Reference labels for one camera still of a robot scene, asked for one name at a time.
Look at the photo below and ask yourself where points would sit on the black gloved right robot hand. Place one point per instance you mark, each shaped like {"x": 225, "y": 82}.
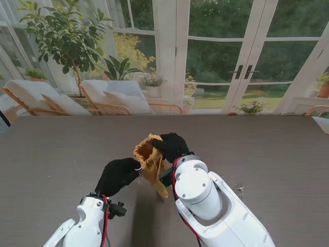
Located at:
{"x": 174, "y": 146}

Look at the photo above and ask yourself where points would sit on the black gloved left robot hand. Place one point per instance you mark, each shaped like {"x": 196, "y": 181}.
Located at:
{"x": 115, "y": 177}

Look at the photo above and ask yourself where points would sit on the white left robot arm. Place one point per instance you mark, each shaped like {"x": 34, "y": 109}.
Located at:
{"x": 84, "y": 226}

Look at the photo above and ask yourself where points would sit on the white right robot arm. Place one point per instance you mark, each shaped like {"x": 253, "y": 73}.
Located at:
{"x": 205, "y": 195}

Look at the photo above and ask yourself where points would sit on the small silver scrap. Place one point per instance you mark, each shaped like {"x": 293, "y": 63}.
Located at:
{"x": 240, "y": 188}

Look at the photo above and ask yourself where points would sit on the printed sunroom backdrop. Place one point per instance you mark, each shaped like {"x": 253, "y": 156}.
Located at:
{"x": 216, "y": 51}

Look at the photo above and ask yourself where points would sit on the black object at table edge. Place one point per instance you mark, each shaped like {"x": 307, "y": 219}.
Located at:
{"x": 4, "y": 120}

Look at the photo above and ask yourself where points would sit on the white object at table edge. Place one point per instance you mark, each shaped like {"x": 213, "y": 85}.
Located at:
{"x": 322, "y": 124}

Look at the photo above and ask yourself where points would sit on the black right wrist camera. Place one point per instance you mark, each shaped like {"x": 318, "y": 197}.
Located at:
{"x": 167, "y": 178}

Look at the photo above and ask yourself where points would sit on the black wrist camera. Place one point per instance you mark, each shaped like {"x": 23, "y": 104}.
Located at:
{"x": 117, "y": 211}
{"x": 167, "y": 178}

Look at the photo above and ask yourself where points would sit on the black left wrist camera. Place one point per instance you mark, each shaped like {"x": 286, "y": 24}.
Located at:
{"x": 117, "y": 211}

